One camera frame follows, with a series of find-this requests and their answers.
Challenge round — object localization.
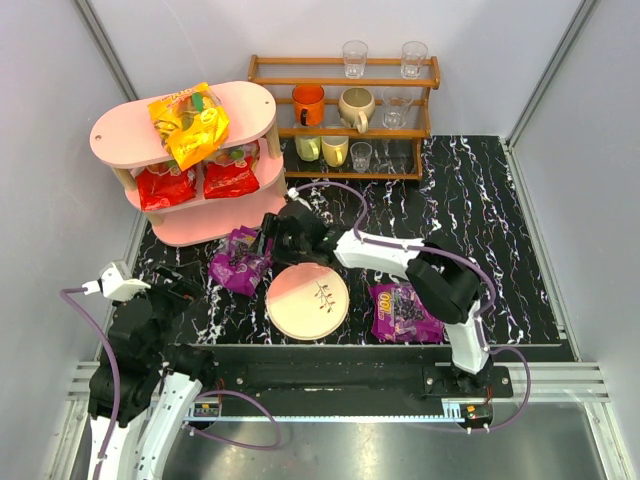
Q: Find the purple candy bag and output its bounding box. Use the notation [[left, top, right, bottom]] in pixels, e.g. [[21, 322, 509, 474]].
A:
[[208, 226, 271, 297], [369, 283, 444, 343]]

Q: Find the red candy bag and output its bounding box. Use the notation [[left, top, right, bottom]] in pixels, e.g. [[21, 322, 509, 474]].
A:
[[136, 161, 196, 211], [203, 140, 260, 199]]

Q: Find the orange candy bag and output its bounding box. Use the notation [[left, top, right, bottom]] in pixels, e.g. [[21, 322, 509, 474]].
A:
[[147, 82, 230, 171]]

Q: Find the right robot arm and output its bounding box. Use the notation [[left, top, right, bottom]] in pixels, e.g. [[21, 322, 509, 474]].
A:
[[250, 200, 489, 375]]

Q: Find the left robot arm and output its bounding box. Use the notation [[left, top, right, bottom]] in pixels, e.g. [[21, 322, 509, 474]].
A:
[[85, 261, 215, 479]]

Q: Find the pink three-tier shelf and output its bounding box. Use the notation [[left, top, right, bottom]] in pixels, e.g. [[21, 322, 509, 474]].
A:
[[90, 81, 286, 247]]

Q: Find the clear glass middle shelf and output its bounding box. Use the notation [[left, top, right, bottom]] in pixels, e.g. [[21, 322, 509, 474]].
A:
[[382, 87, 413, 130]]

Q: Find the pink and cream plate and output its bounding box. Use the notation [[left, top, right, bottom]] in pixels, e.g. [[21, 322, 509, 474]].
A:
[[266, 263, 349, 341]]

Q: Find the pale green mug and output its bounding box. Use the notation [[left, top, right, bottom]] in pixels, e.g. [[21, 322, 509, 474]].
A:
[[294, 135, 321, 162]]

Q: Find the yellow mug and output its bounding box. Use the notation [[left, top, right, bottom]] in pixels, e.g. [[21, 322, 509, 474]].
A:
[[321, 136, 349, 168]]

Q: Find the small clear glass bottom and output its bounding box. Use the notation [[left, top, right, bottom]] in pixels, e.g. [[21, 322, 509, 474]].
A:
[[350, 141, 373, 173]]

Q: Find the brown wooden cup rack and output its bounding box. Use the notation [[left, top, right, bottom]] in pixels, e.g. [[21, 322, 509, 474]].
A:
[[247, 55, 441, 181]]

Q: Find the orange mug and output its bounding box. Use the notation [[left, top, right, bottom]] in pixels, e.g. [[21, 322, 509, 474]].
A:
[[292, 84, 325, 127]]

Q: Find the beige round ceramic mug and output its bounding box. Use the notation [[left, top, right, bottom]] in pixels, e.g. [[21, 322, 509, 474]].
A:
[[338, 87, 376, 134]]

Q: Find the clear glass top left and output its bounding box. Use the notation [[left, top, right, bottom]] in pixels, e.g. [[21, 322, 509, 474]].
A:
[[342, 40, 368, 79]]

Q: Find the clear glass top right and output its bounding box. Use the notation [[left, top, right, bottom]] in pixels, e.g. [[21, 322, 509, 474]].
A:
[[400, 41, 429, 80]]

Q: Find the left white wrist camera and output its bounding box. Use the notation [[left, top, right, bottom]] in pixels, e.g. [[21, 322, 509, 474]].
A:
[[82, 260, 151, 302]]

